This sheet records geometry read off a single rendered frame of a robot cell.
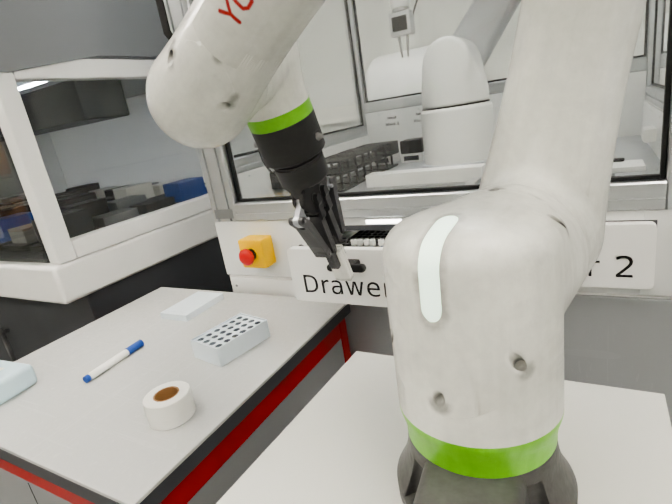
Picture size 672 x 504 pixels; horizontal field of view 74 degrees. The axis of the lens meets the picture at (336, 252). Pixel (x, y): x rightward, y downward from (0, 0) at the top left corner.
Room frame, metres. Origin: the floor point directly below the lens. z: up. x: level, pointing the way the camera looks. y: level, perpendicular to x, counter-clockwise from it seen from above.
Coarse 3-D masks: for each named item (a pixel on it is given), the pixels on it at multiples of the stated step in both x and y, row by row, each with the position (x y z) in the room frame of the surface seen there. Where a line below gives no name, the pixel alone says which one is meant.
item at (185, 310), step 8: (192, 296) 1.08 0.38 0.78; (200, 296) 1.07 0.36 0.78; (208, 296) 1.06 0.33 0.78; (216, 296) 1.05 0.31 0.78; (176, 304) 1.04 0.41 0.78; (184, 304) 1.03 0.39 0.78; (192, 304) 1.02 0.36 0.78; (200, 304) 1.02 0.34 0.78; (208, 304) 1.02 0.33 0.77; (168, 312) 1.00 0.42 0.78; (176, 312) 0.99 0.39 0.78; (184, 312) 0.98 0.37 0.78; (192, 312) 0.98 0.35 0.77; (200, 312) 1.00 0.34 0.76; (184, 320) 0.96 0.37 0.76
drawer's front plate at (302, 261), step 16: (288, 256) 0.84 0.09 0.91; (304, 256) 0.82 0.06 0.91; (352, 256) 0.77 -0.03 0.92; (368, 256) 0.75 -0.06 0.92; (304, 272) 0.83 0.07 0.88; (320, 272) 0.81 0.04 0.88; (368, 272) 0.75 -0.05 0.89; (304, 288) 0.83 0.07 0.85; (320, 288) 0.81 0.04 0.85; (336, 288) 0.79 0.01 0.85; (352, 304) 0.78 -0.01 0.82; (368, 304) 0.76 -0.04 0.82; (384, 304) 0.74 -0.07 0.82
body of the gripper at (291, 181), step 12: (288, 168) 0.64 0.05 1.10; (300, 168) 0.63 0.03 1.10; (312, 168) 0.63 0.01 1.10; (324, 168) 0.65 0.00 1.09; (288, 180) 0.64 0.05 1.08; (300, 180) 0.63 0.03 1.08; (312, 180) 0.64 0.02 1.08; (324, 180) 0.70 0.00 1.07; (300, 192) 0.64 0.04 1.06; (312, 192) 0.66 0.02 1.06; (300, 204) 0.64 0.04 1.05; (312, 204) 0.66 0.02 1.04; (324, 204) 0.69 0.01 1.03
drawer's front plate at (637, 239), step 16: (608, 224) 0.68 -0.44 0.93; (624, 224) 0.67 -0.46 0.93; (640, 224) 0.66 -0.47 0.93; (608, 240) 0.68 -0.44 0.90; (624, 240) 0.67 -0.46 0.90; (640, 240) 0.65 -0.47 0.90; (656, 240) 0.64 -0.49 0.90; (608, 256) 0.68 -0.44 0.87; (640, 256) 0.65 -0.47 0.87; (592, 272) 0.69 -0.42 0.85; (608, 272) 0.68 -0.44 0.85; (624, 272) 0.66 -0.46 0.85; (640, 272) 0.65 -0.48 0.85; (624, 288) 0.67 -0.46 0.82; (640, 288) 0.65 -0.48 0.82
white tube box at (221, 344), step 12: (228, 324) 0.83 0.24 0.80; (240, 324) 0.82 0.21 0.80; (252, 324) 0.81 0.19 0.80; (264, 324) 0.81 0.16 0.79; (204, 336) 0.79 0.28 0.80; (216, 336) 0.79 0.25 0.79; (228, 336) 0.78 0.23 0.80; (240, 336) 0.77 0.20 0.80; (252, 336) 0.79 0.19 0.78; (264, 336) 0.81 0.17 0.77; (204, 348) 0.75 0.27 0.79; (216, 348) 0.74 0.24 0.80; (228, 348) 0.74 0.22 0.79; (240, 348) 0.76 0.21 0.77; (204, 360) 0.76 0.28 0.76; (216, 360) 0.73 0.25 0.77; (228, 360) 0.74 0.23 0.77
